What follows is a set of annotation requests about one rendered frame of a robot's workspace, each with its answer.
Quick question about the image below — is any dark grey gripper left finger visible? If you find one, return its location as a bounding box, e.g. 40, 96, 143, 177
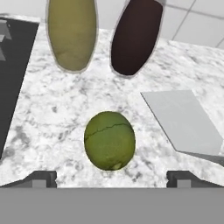
2, 170, 58, 189

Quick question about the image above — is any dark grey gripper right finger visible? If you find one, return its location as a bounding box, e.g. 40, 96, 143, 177
166, 170, 222, 189

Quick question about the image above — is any green lime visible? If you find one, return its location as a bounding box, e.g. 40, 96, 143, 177
83, 110, 137, 172

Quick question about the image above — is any pale grey flat block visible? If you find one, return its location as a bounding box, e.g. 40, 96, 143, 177
140, 89, 224, 166

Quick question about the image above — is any black hob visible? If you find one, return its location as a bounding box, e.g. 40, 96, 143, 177
0, 17, 40, 160

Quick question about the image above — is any olive green bottle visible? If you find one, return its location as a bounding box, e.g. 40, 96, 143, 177
45, 0, 100, 74

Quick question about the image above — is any dark brown bottle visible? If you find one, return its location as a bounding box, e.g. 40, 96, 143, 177
109, 0, 167, 78

